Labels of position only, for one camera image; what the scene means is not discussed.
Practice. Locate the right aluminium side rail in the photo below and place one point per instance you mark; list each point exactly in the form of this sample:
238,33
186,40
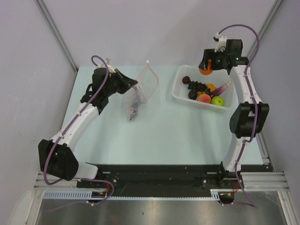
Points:
260,145

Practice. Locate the clear zip top bag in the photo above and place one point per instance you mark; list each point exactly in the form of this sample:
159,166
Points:
147,84

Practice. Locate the toy peach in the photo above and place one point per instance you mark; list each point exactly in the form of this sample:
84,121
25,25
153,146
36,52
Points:
205,98

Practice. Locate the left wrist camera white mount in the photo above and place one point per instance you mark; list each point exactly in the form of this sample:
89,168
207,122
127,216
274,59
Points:
108,63

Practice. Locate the dark red toy plum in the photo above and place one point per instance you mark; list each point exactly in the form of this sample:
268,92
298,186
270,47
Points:
192,95
186,80

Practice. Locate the white plastic basket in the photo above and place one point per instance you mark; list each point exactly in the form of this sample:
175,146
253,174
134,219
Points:
218,78

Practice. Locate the green toy apple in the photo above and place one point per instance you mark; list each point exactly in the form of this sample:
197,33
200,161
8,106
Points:
218,100

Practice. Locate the orange toy tangerine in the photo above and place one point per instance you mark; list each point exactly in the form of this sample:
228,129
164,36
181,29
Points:
207,71

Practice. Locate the aluminium front rail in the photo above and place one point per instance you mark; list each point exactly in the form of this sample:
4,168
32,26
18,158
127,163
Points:
252,182

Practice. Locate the white slotted cable duct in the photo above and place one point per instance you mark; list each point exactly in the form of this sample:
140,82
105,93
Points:
143,193

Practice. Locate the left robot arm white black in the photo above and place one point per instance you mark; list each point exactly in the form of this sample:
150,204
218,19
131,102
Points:
56,155

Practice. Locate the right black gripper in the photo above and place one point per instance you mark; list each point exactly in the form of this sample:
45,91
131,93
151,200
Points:
210,54

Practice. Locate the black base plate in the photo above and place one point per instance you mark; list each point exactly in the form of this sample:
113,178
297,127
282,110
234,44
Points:
163,174

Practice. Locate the purple toy eggplant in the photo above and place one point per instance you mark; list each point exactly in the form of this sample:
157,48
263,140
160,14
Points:
220,90

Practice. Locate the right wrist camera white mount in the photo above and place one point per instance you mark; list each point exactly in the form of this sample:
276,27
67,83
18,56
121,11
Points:
221,42

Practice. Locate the aluminium corner post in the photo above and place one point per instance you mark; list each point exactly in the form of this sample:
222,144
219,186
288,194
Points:
56,33
265,27

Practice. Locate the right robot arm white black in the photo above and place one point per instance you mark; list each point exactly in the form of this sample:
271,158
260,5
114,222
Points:
249,117

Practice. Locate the grey toy fish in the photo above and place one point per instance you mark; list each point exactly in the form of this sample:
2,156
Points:
135,103

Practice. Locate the left aluminium corner post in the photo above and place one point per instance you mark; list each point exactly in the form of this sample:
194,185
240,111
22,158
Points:
56,33

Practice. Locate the right aluminium corner post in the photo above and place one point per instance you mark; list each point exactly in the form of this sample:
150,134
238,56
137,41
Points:
265,27

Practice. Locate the dark toy grape bunch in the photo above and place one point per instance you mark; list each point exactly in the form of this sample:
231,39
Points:
199,87

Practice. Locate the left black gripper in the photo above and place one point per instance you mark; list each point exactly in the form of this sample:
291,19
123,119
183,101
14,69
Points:
126,82

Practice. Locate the orange toy fruit segments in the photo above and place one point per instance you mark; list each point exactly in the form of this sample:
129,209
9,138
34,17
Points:
211,87

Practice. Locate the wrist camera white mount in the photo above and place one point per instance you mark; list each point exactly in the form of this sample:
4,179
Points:
108,63
221,42

